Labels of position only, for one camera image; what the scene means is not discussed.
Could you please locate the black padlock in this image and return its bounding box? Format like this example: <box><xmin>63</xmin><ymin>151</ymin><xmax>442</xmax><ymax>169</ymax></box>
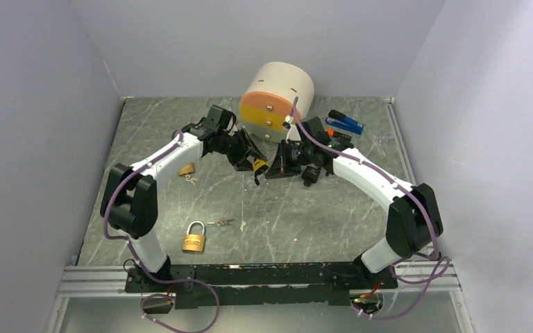
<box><xmin>301</xmin><ymin>166</ymin><xmax>321</xmax><ymax>187</ymax></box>

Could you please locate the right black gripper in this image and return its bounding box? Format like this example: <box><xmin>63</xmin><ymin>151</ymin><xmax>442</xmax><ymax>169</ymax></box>
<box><xmin>266</xmin><ymin>139</ymin><xmax>314</xmax><ymax>179</ymax></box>

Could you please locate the long shackle brass padlock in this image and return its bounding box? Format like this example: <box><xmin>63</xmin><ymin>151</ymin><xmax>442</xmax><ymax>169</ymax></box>
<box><xmin>178</xmin><ymin>162</ymin><xmax>195</xmax><ymax>177</ymax></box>

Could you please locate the orange black highlighter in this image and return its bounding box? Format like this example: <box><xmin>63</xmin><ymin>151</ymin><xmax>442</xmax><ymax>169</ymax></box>
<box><xmin>326</xmin><ymin>129</ymin><xmax>352</xmax><ymax>142</ymax></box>

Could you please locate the blue black stapler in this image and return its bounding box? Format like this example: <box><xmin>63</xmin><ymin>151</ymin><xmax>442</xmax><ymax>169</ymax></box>
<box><xmin>325</xmin><ymin>110</ymin><xmax>364</xmax><ymax>135</ymax></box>

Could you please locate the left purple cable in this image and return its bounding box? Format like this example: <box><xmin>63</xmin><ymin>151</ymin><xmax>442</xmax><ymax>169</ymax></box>
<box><xmin>101</xmin><ymin>128</ymin><xmax>221</xmax><ymax>333</ymax></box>

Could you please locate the small yellow padlock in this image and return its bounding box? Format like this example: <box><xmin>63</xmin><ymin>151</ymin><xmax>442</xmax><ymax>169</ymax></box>
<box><xmin>253</xmin><ymin>159</ymin><xmax>269</xmax><ymax>176</ymax></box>

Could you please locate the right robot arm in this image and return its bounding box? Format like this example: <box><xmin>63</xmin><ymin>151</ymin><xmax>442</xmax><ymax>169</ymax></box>
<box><xmin>264</xmin><ymin>117</ymin><xmax>443</xmax><ymax>288</ymax></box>

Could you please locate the round mini drawer cabinet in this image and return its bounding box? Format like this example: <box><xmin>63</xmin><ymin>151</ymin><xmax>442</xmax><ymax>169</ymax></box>
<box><xmin>239</xmin><ymin>62</ymin><xmax>314</xmax><ymax>142</ymax></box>

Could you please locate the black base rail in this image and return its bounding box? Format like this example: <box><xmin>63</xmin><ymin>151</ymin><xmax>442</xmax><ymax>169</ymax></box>
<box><xmin>125</xmin><ymin>262</ymin><xmax>398</xmax><ymax>309</ymax></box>

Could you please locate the short shackle brass padlock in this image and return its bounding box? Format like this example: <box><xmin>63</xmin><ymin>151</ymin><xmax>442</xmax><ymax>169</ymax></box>
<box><xmin>181</xmin><ymin>221</ymin><xmax>206</xmax><ymax>253</ymax></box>

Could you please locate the silver key bunch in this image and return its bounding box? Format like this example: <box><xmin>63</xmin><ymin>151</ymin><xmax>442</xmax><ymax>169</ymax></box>
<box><xmin>184</xmin><ymin>174</ymin><xmax>198</xmax><ymax>185</ymax></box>
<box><xmin>208</xmin><ymin>219</ymin><xmax>234</xmax><ymax>227</ymax></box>

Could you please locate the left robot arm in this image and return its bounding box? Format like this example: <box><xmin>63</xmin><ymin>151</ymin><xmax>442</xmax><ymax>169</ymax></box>
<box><xmin>100</xmin><ymin>105</ymin><xmax>267</xmax><ymax>291</ymax></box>

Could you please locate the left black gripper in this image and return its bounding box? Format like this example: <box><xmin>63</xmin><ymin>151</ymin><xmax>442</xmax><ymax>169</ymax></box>
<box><xmin>217</xmin><ymin>129</ymin><xmax>267</xmax><ymax>172</ymax></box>

